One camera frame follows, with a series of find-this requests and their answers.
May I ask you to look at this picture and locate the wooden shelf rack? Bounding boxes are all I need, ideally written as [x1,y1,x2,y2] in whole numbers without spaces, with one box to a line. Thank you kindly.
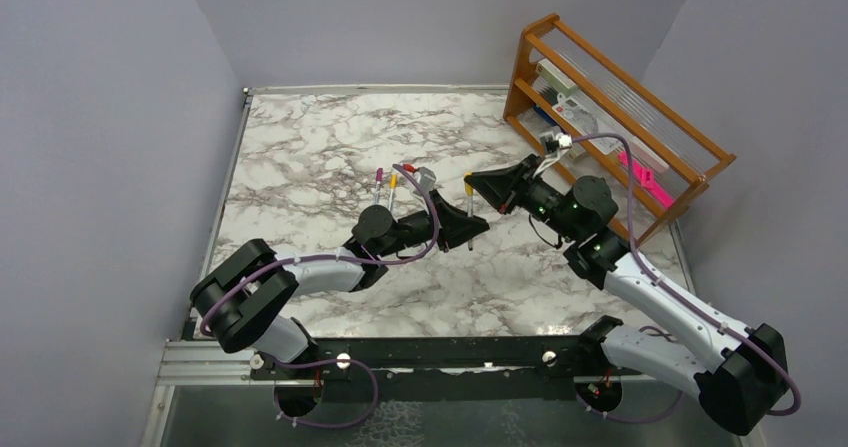
[503,14,736,243]

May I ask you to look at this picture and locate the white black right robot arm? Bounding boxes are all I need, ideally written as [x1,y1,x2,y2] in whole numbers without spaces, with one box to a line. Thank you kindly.
[464,155,797,436]

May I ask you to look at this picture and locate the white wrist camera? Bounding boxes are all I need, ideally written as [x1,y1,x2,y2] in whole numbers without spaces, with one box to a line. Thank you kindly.
[414,167,437,193]
[533,131,573,177]

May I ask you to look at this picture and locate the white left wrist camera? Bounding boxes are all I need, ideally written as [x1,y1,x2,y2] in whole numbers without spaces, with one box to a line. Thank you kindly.
[414,167,437,193]

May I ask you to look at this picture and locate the aluminium frame rail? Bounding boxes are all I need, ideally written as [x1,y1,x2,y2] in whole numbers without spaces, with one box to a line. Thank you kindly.
[156,341,255,386]

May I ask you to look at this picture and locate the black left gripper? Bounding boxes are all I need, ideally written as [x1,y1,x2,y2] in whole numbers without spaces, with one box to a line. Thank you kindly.
[378,190,489,258]

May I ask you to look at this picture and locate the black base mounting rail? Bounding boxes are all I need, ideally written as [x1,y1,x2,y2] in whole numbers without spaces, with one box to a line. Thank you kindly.
[250,335,626,404]

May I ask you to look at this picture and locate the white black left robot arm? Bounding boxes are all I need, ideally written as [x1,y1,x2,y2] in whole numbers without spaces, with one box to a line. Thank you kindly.
[189,190,490,378]

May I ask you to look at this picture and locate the pink tool on shelf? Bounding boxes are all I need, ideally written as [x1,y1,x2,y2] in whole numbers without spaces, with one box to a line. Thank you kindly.
[633,156,675,209]

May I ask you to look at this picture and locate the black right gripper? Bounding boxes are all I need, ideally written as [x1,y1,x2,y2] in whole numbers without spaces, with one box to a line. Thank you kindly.
[467,153,580,241]

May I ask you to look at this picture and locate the yellow pen cap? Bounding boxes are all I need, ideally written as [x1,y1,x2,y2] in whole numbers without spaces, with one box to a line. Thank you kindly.
[463,172,474,197]

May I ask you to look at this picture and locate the white green box on shelf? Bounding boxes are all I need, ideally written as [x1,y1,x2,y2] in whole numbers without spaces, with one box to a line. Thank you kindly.
[535,58,580,96]

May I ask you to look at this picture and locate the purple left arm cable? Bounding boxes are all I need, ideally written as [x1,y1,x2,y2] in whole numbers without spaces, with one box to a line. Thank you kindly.
[199,163,443,430]

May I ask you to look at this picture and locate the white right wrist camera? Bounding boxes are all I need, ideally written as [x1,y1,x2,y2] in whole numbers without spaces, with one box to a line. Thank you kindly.
[533,131,573,177]

